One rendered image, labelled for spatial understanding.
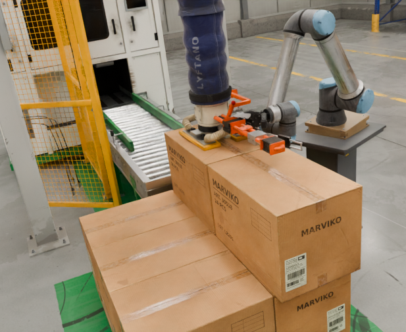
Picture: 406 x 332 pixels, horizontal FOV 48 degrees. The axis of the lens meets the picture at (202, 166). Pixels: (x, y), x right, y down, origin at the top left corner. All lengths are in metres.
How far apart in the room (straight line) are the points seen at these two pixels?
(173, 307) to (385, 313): 1.26
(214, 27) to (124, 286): 1.28
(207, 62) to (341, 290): 1.24
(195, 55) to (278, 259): 1.09
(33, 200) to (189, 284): 1.81
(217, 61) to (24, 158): 1.71
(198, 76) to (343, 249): 1.09
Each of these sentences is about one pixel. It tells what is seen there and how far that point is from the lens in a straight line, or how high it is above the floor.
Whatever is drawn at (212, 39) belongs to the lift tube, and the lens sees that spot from 2.29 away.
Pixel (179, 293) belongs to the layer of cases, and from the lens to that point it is 2.00.
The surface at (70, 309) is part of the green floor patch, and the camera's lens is 3.00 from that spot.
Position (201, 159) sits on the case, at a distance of 2.21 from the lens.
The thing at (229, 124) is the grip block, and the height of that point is 1.09.
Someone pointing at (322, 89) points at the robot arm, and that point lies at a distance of 2.89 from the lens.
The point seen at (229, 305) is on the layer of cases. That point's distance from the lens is 1.91.
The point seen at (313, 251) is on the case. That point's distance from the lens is 1.86.
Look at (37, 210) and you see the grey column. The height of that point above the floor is 0.31.
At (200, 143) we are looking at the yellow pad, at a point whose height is 0.96.
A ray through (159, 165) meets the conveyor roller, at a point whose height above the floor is 0.53.
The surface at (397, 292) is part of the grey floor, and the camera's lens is 2.87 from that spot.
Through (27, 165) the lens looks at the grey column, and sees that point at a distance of 3.46.
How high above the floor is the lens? 1.79
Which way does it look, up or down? 23 degrees down
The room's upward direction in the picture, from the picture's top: 7 degrees counter-clockwise
